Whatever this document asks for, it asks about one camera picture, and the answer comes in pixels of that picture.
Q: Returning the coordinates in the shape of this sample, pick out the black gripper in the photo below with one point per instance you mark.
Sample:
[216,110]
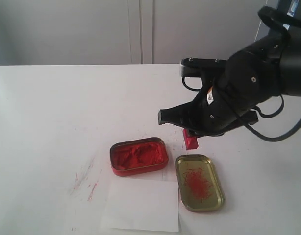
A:
[224,106]

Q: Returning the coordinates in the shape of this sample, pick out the red stamp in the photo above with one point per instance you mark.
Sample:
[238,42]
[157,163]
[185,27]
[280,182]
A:
[191,142]

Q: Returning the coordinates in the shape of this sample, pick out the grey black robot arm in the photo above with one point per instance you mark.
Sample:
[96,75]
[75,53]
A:
[273,61]

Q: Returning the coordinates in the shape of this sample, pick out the red ink paste tin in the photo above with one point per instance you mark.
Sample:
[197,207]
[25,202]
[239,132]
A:
[138,156]

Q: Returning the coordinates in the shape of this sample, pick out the gold tin lid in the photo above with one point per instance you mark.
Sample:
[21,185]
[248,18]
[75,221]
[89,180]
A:
[198,182]

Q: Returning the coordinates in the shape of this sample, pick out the white paper sheet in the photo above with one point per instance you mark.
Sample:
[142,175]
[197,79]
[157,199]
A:
[138,204]

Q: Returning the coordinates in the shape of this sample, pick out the white cabinet doors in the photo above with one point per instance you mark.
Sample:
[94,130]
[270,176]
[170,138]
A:
[77,32]

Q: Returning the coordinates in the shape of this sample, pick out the gripper-mounted camera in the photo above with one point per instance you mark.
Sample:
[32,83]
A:
[206,68]

